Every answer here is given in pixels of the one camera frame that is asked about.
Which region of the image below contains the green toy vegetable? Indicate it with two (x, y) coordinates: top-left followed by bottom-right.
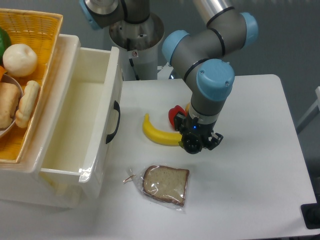
(0, 28), (12, 64)

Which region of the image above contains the black object at table edge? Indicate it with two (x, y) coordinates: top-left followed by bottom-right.
(300, 203), (320, 230)

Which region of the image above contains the white open upper drawer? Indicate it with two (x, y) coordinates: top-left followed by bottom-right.
(40, 47), (123, 199)

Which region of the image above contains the white drawer cabinet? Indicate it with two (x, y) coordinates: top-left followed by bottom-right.
(0, 34), (81, 208)

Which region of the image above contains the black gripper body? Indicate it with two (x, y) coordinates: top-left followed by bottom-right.
(174, 112), (216, 154)

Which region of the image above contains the black drawer handle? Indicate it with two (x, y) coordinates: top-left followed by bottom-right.
(105, 100), (121, 144)

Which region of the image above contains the bagged bread slice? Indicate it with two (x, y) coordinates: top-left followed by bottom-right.
(122, 164), (190, 212)

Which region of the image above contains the yellow banana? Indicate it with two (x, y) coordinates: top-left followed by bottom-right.
(142, 113), (182, 147)

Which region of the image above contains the red toy fruit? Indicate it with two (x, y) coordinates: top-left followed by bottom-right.
(168, 105), (187, 130)

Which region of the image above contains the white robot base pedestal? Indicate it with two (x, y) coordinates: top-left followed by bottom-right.
(109, 12), (164, 81)

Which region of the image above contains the white round bun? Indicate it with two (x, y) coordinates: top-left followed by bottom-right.
(2, 43), (38, 77)

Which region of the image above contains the beige braided bread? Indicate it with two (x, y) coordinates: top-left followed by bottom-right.
(15, 80), (40, 129)

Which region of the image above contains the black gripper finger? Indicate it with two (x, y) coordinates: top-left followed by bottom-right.
(206, 132), (224, 151)

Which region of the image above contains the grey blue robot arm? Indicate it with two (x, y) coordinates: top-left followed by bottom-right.
(79, 0), (259, 154)

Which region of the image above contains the tan bread loaf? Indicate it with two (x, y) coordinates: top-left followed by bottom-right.
(0, 82), (21, 130)

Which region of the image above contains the yellow wicker basket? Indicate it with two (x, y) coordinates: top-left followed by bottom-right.
(0, 8), (64, 164)

